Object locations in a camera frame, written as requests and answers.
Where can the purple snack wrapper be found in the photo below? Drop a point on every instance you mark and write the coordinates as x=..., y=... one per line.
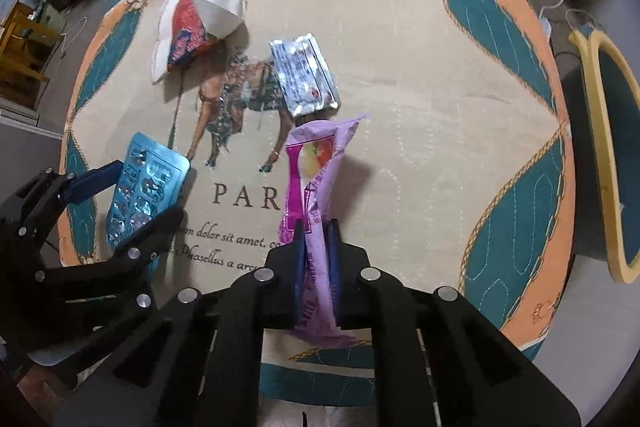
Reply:
x=315, y=154

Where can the wooden nightstand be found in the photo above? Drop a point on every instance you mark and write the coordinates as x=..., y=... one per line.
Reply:
x=28, y=38

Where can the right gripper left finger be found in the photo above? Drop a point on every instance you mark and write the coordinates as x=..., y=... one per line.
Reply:
x=195, y=362

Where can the teal orange patterned cushion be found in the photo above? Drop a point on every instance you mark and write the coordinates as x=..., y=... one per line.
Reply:
x=460, y=172

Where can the blue pill blister pack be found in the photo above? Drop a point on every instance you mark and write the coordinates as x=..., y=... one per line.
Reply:
x=150, y=182

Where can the red white paper wrapper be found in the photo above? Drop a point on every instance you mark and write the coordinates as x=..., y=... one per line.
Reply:
x=188, y=28

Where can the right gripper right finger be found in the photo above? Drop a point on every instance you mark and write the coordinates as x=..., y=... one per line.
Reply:
x=437, y=360

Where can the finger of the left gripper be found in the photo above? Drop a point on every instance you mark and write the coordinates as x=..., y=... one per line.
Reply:
x=150, y=241
x=92, y=182

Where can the yellow teal trash bin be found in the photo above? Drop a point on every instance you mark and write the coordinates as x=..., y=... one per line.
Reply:
x=612, y=109

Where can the silver foil sachet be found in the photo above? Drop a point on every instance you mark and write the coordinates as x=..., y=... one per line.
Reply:
x=305, y=80

